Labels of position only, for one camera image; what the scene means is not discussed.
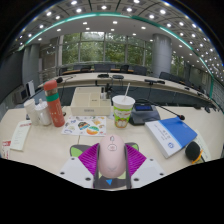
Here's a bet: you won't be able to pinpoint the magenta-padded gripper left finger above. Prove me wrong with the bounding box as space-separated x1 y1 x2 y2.
59 143 101 190

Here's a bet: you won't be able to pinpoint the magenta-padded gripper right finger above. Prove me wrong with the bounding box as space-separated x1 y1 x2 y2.
124 143 167 190

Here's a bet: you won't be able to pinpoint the pink computer mouse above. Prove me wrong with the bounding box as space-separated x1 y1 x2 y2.
97 134 127 179

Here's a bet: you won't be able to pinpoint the blue and white book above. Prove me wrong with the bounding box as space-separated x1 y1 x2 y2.
144 116 199 159

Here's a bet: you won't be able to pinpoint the colourful sticker sheet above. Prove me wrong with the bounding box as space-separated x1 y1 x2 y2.
61 115 108 137

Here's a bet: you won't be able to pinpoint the black conference microphone unit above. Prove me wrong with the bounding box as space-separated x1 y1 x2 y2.
129 98 186 126

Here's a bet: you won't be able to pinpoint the white papers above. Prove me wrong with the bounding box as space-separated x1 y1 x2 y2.
194 129 213 163

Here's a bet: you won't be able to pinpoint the green paper cup with straw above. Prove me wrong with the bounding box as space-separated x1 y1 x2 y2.
111 82 136 129

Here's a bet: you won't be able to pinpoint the white lidded cup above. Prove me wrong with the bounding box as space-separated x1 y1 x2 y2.
34 98 53 127

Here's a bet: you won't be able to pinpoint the white booklet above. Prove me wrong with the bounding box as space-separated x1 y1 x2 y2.
9 119 33 152

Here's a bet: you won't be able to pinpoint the red thermos bottle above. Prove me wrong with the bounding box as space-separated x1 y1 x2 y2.
43 79 66 128

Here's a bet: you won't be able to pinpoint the white paper cup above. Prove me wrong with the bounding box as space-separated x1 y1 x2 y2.
23 98 40 127

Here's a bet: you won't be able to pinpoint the red and white leaflet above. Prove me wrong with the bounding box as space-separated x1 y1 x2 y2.
0 139 13 160

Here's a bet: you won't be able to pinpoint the long curved conference table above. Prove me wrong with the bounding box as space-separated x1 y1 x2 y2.
36 71 218 104

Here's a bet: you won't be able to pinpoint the black office chairs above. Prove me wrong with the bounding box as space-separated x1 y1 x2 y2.
58 63 214 98

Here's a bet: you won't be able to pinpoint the ceiling lights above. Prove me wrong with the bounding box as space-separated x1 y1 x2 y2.
18 0 224 81

